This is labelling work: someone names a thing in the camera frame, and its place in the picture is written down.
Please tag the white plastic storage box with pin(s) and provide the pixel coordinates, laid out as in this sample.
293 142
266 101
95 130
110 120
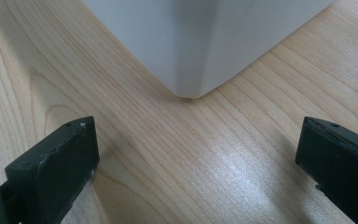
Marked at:
205 43

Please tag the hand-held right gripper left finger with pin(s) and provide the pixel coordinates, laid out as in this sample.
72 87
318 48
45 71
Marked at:
56 174

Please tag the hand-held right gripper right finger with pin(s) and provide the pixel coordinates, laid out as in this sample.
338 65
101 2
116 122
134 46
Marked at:
341 168

